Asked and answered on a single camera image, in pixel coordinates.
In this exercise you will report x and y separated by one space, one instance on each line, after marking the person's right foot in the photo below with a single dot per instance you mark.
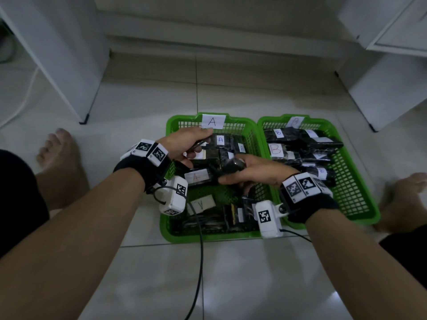
407 199

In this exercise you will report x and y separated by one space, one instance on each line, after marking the white desk cabinet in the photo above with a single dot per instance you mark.
387 86

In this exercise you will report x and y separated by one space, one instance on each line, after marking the black packet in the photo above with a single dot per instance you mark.
230 166
277 149

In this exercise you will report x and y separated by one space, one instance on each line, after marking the person's left leg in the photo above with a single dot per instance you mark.
63 193

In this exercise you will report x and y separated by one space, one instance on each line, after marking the person's right hand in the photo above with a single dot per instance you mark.
267 171

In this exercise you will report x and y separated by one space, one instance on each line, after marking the person's left hand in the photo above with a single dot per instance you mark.
176 143

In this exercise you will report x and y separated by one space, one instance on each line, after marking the person's left forearm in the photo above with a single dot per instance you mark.
66 249

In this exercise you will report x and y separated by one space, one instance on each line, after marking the green plastic basket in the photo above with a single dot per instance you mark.
200 237
357 196

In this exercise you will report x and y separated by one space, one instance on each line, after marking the black wristband with marker tags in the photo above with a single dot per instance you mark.
313 206
140 169

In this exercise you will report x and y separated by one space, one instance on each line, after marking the white desk side panel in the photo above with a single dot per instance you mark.
63 53

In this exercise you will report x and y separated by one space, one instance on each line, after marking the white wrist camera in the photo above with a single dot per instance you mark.
173 203
270 229

